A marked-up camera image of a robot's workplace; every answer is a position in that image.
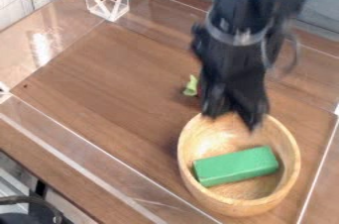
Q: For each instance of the green rectangular block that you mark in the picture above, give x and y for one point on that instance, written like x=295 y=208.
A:
x=235 y=166

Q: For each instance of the brown wooden bowl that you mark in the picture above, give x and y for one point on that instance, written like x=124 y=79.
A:
x=207 y=138

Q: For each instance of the clear acrylic corner bracket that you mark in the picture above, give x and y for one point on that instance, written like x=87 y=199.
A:
x=108 y=9

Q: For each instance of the clear acrylic front wall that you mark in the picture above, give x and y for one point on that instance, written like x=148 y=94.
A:
x=111 y=191

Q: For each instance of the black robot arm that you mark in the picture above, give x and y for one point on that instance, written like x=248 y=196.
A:
x=236 y=44

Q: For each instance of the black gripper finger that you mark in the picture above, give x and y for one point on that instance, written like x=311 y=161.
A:
x=215 y=100
x=252 y=108

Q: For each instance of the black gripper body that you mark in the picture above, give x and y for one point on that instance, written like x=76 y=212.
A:
x=236 y=66

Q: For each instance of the red plush strawberry toy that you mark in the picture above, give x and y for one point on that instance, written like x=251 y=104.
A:
x=191 y=89

